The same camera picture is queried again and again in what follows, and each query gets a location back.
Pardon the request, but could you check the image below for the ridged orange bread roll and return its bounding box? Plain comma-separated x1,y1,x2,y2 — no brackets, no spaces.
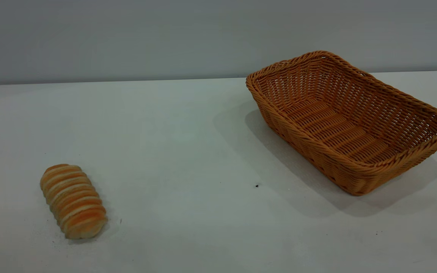
39,164,108,240

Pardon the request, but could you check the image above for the yellow woven wicker basket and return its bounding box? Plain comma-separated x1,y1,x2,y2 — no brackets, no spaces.
246,50,437,196

